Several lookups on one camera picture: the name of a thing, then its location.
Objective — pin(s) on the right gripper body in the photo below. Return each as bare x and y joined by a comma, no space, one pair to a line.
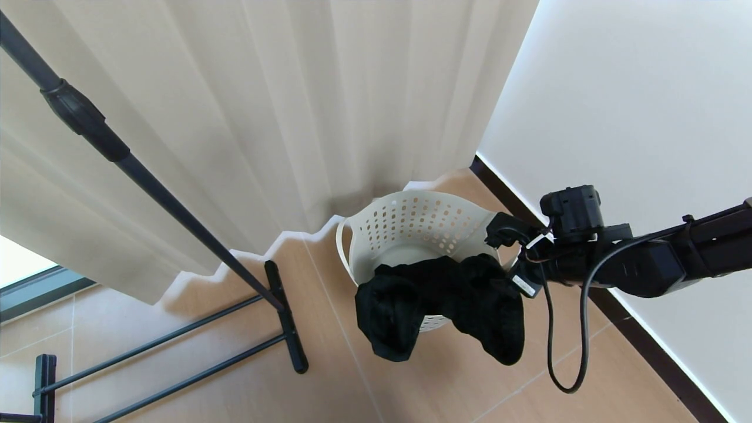
634,267

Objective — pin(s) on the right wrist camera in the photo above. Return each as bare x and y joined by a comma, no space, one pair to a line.
573,208

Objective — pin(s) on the black clothes rack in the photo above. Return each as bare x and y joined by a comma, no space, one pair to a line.
76,111

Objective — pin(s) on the black garment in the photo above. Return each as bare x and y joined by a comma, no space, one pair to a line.
388,311

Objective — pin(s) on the white laundry basket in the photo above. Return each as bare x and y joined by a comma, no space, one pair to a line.
411,223

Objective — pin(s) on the window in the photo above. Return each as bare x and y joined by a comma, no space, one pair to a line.
35,288

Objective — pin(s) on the black shorts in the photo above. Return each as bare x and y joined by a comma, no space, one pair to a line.
482,305

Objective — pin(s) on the beige curtain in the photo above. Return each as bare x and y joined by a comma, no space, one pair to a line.
264,117

